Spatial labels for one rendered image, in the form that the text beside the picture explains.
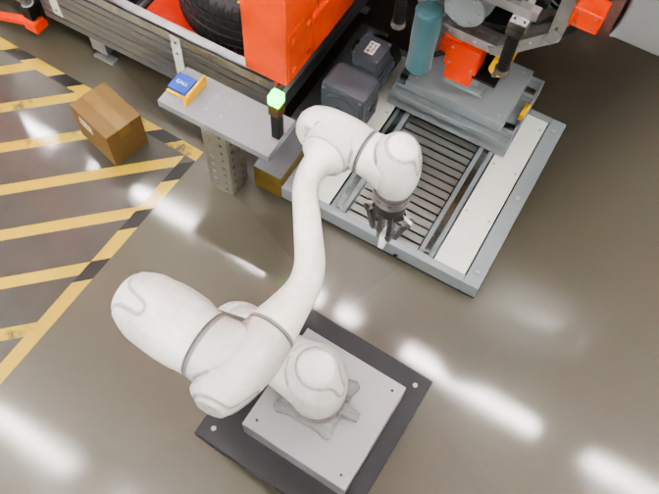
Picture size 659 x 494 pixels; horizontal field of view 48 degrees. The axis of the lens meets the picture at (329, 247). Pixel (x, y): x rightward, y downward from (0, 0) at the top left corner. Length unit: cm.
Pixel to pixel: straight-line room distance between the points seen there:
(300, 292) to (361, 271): 131
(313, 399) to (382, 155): 65
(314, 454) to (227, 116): 111
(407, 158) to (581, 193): 158
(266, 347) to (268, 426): 78
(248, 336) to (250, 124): 124
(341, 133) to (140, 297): 55
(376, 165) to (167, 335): 56
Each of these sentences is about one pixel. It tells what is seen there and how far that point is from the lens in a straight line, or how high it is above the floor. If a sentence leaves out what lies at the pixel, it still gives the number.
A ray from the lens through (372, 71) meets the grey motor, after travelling 269.
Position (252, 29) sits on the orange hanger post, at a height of 71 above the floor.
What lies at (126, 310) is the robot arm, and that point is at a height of 118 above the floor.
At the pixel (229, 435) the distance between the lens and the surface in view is 217.
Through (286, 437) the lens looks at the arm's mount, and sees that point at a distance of 207.
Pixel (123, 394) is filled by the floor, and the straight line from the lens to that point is 257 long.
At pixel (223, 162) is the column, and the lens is 267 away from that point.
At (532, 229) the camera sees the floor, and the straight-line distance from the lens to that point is 288.
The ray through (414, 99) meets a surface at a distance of 294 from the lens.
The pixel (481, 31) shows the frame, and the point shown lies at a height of 61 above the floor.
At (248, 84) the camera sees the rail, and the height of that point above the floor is 32.
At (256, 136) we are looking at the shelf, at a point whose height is 45.
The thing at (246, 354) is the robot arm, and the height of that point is 118.
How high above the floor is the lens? 241
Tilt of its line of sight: 62 degrees down
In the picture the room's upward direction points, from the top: 4 degrees clockwise
